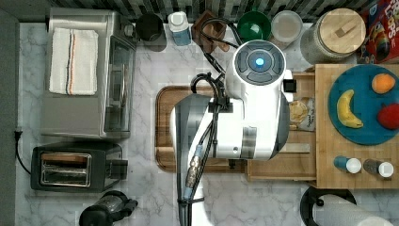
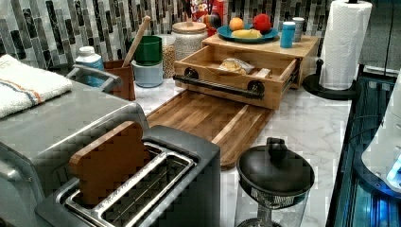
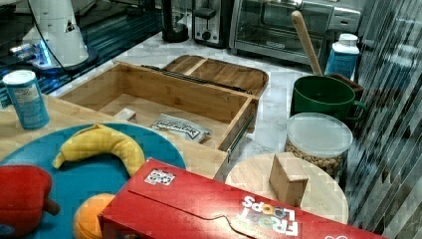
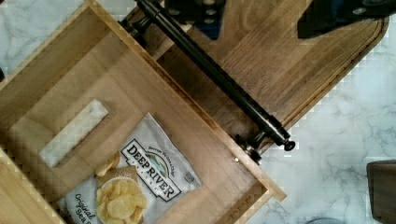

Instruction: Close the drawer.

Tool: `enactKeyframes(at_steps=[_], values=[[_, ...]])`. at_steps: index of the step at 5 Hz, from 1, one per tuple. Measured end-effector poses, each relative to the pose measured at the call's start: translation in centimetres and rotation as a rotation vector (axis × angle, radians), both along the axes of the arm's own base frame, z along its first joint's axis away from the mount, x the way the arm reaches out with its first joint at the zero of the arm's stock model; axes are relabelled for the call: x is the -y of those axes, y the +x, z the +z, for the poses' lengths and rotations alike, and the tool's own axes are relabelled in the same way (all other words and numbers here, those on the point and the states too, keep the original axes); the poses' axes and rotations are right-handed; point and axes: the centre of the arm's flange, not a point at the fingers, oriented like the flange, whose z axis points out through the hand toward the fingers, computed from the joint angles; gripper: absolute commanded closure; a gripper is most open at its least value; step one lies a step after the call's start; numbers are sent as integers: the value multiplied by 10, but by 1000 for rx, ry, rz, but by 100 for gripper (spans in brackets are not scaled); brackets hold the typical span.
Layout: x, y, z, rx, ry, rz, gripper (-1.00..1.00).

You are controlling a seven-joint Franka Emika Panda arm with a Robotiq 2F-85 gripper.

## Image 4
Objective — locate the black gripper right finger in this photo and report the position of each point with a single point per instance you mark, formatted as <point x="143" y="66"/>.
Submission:
<point x="324" y="16"/>

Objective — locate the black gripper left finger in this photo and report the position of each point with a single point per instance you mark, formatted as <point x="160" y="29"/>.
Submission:
<point x="205" y="15"/>

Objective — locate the black drawer handle bar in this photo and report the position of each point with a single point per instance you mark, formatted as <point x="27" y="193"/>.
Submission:
<point x="268" y="126"/>

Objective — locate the light wooden drawer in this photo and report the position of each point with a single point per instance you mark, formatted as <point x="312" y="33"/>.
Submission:
<point x="90" y="57"/>

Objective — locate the dark wooden box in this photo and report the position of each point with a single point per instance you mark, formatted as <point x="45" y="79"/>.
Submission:
<point x="382" y="190"/>

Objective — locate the Deep River chips bag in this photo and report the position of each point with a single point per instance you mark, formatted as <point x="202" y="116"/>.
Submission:
<point x="148" y="177"/>

